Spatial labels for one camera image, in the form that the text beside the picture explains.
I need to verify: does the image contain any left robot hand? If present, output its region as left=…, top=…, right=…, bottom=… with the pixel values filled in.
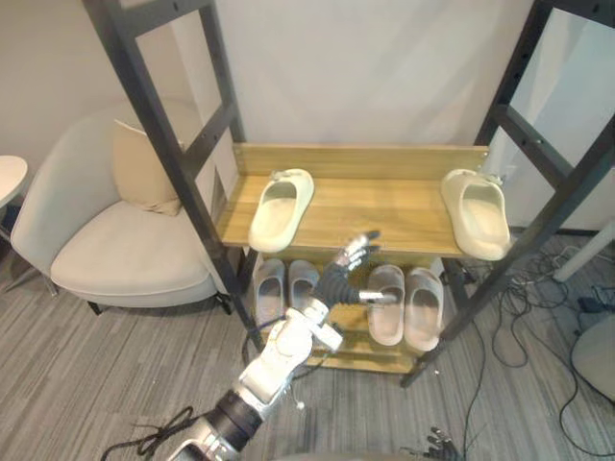
left=317, top=230, right=401, bottom=307

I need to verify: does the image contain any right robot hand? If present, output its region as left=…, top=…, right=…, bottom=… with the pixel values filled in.
left=424, top=425, right=465, bottom=461

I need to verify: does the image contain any grey foam slipper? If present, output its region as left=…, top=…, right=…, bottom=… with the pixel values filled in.
left=252, top=258, right=290, bottom=328
left=286, top=259, right=321, bottom=309

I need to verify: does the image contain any beige-grey foam slipper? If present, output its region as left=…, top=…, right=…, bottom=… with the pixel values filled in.
left=404, top=266, right=446, bottom=353
left=367, top=263, right=407, bottom=347

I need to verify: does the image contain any wooden slatted shelf board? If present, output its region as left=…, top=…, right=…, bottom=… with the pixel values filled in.
left=249, top=254, right=457, bottom=376

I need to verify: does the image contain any cream foam slipper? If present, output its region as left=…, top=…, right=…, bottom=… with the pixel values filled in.
left=247, top=167, right=316, bottom=254
left=440, top=167, right=512, bottom=262

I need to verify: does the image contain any wooden shelf board with backboard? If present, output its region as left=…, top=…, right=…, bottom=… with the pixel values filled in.
left=218, top=142, right=513, bottom=261

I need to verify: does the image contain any grey rounded seat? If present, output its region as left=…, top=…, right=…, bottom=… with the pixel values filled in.
left=571, top=318, right=615, bottom=402

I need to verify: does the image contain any white upholstered armchair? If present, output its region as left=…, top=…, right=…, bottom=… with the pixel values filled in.
left=10, top=98, right=233, bottom=309

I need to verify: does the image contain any beige cushion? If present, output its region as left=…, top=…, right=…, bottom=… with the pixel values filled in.
left=111, top=119, right=186, bottom=216

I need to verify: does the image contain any white table leg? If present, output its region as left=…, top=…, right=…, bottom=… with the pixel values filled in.
left=552, top=224, right=615, bottom=283

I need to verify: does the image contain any round white side table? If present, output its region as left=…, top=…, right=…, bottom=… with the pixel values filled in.
left=0, top=155, right=29, bottom=241

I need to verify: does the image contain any black floor cable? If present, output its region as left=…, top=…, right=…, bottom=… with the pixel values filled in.
left=556, top=330, right=593, bottom=461
left=459, top=316, right=492, bottom=449
left=493, top=280, right=547, bottom=370

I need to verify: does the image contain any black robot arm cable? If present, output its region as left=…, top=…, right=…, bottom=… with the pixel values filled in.
left=99, top=405, right=206, bottom=461

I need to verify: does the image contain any black metal rack frame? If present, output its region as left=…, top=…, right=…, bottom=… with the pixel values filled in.
left=81, top=0, right=615, bottom=388

